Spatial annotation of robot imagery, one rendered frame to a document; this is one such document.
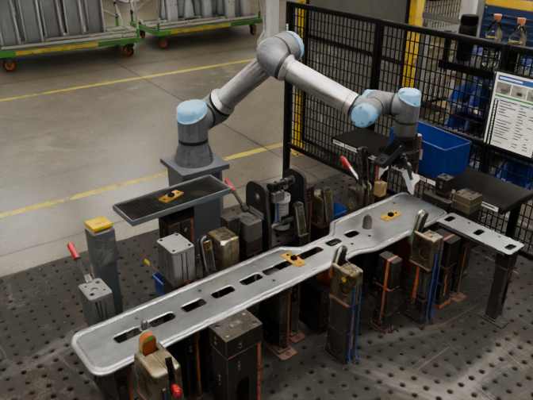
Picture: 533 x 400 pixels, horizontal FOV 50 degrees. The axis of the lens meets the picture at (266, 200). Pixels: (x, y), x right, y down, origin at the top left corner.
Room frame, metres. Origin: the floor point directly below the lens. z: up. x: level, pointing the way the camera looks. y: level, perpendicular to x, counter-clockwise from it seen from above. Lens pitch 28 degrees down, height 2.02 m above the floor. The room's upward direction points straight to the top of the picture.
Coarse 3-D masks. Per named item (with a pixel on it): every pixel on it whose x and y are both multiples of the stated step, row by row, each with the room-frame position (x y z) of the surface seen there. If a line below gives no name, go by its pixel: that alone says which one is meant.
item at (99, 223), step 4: (92, 220) 1.51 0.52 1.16; (96, 220) 1.51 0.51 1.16; (100, 220) 1.51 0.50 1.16; (104, 220) 1.51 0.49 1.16; (108, 220) 1.51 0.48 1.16; (88, 224) 1.49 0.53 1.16; (92, 224) 1.49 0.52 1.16; (96, 224) 1.49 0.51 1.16; (100, 224) 1.49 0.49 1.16; (104, 224) 1.49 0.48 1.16; (108, 224) 1.49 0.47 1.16; (92, 228) 1.47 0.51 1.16; (96, 228) 1.47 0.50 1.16; (100, 228) 1.47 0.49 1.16; (104, 228) 1.48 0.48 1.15
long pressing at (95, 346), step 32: (352, 224) 1.78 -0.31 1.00; (384, 224) 1.78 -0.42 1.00; (256, 256) 1.56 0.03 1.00; (320, 256) 1.57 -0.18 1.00; (352, 256) 1.58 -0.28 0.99; (192, 288) 1.39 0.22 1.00; (256, 288) 1.39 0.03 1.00; (288, 288) 1.41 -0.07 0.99; (128, 320) 1.24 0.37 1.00; (192, 320) 1.25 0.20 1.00; (96, 352) 1.12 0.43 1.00; (128, 352) 1.12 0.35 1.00
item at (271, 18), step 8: (264, 0) 8.73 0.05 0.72; (272, 0) 8.66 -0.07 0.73; (264, 8) 8.73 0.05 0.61; (272, 8) 8.66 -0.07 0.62; (264, 16) 8.73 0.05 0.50; (272, 16) 8.66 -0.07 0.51; (264, 24) 8.73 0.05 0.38; (272, 24) 8.67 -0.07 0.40; (264, 32) 8.77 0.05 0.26; (272, 32) 8.67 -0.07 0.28; (256, 48) 8.76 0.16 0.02
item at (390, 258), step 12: (384, 252) 1.61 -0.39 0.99; (384, 264) 1.57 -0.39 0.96; (396, 264) 1.55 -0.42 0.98; (384, 276) 1.57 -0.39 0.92; (396, 276) 1.55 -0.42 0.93; (384, 288) 1.56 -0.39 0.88; (384, 300) 1.56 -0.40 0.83; (384, 312) 1.56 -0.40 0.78; (372, 324) 1.58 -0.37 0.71; (384, 324) 1.55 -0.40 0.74
